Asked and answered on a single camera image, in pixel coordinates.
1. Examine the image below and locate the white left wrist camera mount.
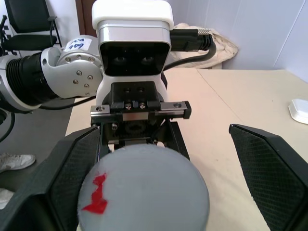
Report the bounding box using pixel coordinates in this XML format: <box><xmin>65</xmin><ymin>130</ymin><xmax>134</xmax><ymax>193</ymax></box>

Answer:
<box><xmin>91</xmin><ymin>0</ymin><xmax>174</xmax><ymax>106</ymax></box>

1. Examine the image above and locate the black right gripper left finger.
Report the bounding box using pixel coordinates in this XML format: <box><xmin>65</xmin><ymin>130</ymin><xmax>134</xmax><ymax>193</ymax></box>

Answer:
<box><xmin>0</xmin><ymin>127</ymin><xmax>101</xmax><ymax>231</ymax></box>

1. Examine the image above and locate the cream crumpled cloth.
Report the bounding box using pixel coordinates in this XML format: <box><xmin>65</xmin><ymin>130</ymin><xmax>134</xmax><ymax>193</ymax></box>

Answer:
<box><xmin>169</xmin><ymin>23</ymin><xmax>240</xmax><ymax>70</ymax></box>

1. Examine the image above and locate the white sneaker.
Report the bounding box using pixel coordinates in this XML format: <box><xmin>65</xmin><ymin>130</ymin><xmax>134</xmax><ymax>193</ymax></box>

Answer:
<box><xmin>0</xmin><ymin>187</ymin><xmax>15</xmax><ymax>210</ymax></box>
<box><xmin>0</xmin><ymin>153</ymin><xmax>36</xmax><ymax>173</ymax></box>

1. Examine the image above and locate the thick black camera cable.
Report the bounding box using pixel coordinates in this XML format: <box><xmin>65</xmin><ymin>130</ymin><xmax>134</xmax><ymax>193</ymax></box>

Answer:
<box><xmin>162</xmin><ymin>28</ymin><xmax>218</xmax><ymax>72</ymax></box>

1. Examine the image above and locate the white rounded plastic object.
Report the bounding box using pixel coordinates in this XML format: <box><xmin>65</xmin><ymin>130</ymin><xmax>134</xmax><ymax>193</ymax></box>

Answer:
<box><xmin>288</xmin><ymin>99</ymin><xmax>308</xmax><ymax>125</ymax></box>

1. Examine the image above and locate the grey jar lid red mark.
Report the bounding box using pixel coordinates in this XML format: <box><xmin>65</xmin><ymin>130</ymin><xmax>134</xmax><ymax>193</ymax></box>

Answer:
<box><xmin>77</xmin><ymin>143</ymin><xmax>209</xmax><ymax>231</ymax></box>

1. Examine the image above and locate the white handwritten paper label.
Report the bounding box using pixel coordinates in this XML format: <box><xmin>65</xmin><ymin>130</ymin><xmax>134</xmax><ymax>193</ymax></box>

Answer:
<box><xmin>64</xmin><ymin>37</ymin><xmax>91</xmax><ymax>52</ymax></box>

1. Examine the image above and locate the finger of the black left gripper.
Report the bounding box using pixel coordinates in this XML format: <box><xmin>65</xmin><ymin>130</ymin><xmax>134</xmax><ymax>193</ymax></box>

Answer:
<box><xmin>97</xmin><ymin>124</ymin><xmax>114</xmax><ymax>162</ymax></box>
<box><xmin>167</xmin><ymin>120</ymin><xmax>191</xmax><ymax>162</ymax></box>

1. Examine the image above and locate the brown wooden door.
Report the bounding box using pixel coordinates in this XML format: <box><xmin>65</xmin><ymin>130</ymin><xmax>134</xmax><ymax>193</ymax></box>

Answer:
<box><xmin>78</xmin><ymin>0</ymin><xmax>98</xmax><ymax>38</ymax></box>

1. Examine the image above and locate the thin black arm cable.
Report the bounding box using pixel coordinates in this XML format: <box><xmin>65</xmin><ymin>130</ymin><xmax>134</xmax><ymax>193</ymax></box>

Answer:
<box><xmin>31</xmin><ymin>96</ymin><xmax>97</xmax><ymax>110</ymax></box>

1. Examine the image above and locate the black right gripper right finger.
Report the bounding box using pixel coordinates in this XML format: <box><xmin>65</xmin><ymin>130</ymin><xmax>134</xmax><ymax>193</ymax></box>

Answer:
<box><xmin>228</xmin><ymin>123</ymin><xmax>308</xmax><ymax>231</ymax></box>

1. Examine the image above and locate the black office chair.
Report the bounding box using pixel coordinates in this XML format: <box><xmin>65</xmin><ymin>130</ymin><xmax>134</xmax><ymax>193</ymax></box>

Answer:
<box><xmin>0</xmin><ymin>0</ymin><xmax>62</xmax><ymax>57</ymax></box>

